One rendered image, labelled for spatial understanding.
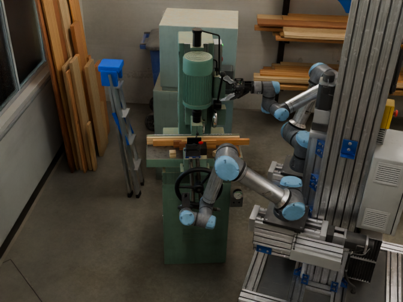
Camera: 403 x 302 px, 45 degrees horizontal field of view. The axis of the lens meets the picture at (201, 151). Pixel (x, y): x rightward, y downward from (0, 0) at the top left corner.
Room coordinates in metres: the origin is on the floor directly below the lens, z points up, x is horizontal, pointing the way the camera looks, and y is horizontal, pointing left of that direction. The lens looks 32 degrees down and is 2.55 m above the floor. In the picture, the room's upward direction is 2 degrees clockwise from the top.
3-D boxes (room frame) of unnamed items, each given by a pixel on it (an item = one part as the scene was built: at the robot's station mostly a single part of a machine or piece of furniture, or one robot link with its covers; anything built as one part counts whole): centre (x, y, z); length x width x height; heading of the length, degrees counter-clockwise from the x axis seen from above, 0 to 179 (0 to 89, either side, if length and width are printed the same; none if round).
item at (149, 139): (2.70, 0.05, 0.93); 0.60 x 0.02 x 0.05; 94
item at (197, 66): (2.68, 0.04, 1.35); 0.18 x 0.18 x 0.31
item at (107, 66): (3.38, 0.63, 0.58); 0.27 x 0.25 x 1.16; 86
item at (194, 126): (2.70, 0.03, 1.03); 0.14 x 0.07 x 0.09; 4
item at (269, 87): (2.62, -0.39, 1.34); 0.11 x 0.08 x 0.09; 94
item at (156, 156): (2.57, 0.05, 0.87); 0.61 x 0.30 x 0.06; 94
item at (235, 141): (2.68, 0.00, 0.92); 0.62 x 0.02 x 0.04; 94
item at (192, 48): (2.82, 0.05, 1.54); 0.08 x 0.08 x 0.17; 4
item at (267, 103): (2.60, -0.40, 1.25); 0.11 x 0.08 x 0.11; 24
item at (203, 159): (2.49, 0.04, 0.92); 0.15 x 0.13 x 0.09; 94
